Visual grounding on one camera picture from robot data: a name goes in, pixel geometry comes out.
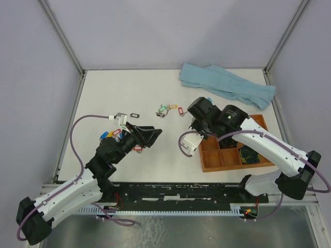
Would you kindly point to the grey cable duct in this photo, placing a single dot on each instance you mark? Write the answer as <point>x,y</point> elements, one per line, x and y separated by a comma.
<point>165,211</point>

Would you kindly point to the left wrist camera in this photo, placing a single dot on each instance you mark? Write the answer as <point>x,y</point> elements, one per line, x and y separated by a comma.
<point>121,120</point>

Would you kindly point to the rolled orange-dotted tie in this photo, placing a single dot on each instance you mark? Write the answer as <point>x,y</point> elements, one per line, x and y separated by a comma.
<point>227,143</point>

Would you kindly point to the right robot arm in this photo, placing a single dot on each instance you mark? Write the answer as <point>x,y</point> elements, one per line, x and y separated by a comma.
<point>295,166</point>

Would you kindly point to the wooden compartment tray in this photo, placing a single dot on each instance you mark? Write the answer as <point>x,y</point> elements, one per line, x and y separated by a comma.
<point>214,159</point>

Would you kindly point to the coloured tag key bunch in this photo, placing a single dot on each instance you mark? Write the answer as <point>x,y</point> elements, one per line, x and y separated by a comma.
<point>116,134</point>

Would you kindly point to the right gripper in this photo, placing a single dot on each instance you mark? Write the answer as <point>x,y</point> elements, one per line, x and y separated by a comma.
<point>194,126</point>

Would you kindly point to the rolled blue-yellow tie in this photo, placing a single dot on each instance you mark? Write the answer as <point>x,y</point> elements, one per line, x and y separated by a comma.
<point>248,155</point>

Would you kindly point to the black tag key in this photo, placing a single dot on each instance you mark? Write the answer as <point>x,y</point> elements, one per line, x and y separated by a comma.
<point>134,115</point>

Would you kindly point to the green yellow tag key bunch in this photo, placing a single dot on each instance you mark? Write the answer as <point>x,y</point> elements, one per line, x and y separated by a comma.
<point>164,110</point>

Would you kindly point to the red tag key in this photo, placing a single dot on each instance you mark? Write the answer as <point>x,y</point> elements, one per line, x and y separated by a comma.
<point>181,112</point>
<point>138,149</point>

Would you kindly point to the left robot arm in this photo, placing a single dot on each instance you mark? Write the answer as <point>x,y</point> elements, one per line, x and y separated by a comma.
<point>37,218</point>

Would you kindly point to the light blue cloth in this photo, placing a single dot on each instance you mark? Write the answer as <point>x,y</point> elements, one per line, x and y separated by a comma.
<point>225,84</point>

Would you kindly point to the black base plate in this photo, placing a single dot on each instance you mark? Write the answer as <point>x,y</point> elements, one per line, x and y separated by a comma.
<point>191,196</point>

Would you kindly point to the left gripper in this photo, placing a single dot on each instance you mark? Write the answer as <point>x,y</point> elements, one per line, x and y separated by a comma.
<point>144,135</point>

